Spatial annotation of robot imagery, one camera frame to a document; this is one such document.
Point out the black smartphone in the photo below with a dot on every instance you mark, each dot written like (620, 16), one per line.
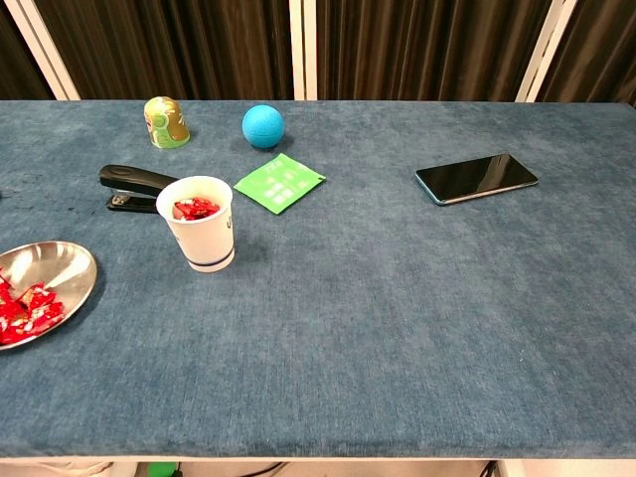
(477, 179)

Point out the silver metal plate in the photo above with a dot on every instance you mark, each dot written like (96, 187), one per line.
(64, 268)

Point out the white frame post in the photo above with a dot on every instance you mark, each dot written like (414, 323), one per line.
(303, 49)
(546, 49)
(54, 74)

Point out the white paper cup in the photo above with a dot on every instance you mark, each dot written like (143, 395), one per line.
(204, 243)

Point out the green sachet packet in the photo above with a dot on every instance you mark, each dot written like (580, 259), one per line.
(278, 184)

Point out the black stapler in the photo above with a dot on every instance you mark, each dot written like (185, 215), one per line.
(124, 175)

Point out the green gold figurine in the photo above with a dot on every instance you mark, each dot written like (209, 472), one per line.
(166, 124)

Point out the blue ball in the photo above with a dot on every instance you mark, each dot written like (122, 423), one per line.
(263, 126)

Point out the bright green object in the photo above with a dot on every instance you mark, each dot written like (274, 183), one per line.
(161, 470)

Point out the blue table mat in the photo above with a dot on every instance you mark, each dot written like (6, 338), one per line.
(348, 323)

